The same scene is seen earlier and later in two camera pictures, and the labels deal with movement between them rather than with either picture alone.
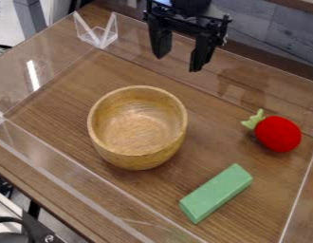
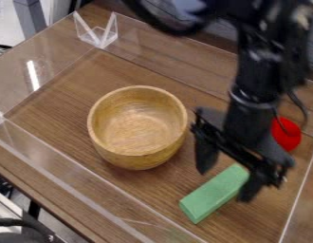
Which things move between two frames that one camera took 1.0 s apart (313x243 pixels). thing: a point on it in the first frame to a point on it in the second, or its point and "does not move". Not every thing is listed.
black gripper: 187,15 to 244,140
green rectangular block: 216,193 does not move
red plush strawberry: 276,131 does not move
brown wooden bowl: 137,124 does not move
